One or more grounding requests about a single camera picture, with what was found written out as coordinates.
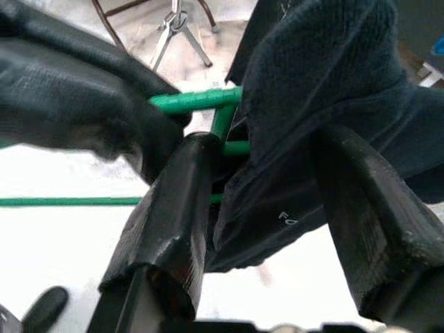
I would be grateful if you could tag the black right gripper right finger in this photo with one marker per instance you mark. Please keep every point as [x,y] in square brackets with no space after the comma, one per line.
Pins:
[381,225]

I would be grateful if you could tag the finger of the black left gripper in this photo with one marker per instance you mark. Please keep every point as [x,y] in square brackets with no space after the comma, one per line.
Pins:
[79,111]
[69,45]

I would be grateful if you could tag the marble top folding table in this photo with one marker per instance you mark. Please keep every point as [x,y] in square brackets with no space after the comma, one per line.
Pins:
[107,24]

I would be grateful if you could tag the black printed garment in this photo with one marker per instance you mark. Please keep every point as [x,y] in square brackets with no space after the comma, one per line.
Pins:
[312,104]

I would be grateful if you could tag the green plastic hanger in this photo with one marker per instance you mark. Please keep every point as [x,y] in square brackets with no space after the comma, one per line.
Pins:
[194,100]

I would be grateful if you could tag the silver metal clothes rack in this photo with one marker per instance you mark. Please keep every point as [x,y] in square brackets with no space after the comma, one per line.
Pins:
[177,24]

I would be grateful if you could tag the blue plastic hanger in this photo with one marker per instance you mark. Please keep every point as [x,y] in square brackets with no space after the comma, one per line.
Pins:
[438,46]

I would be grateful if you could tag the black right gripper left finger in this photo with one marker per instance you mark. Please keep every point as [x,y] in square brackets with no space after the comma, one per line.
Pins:
[173,222]

